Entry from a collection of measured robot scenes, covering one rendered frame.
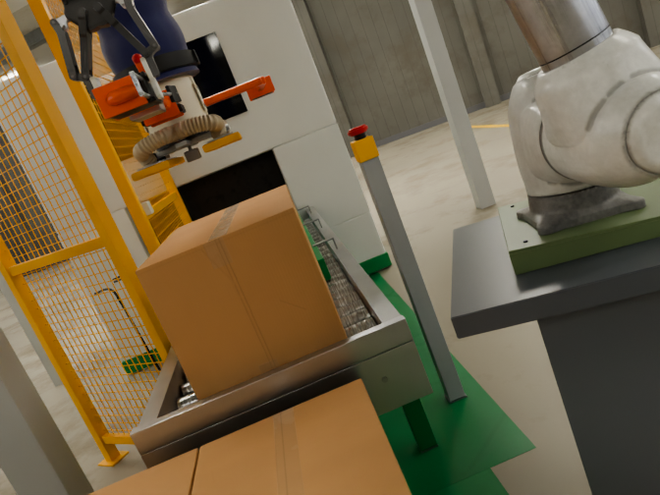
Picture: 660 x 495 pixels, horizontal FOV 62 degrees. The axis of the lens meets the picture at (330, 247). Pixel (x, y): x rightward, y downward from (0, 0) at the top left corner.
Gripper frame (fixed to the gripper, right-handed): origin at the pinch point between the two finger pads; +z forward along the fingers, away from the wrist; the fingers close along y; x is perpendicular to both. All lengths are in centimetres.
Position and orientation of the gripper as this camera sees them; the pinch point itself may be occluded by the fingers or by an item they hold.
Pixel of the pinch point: (130, 93)
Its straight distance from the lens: 102.9
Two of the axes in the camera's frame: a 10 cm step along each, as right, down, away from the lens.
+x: 1.3, 1.9, -9.7
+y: -9.2, 3.8, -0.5
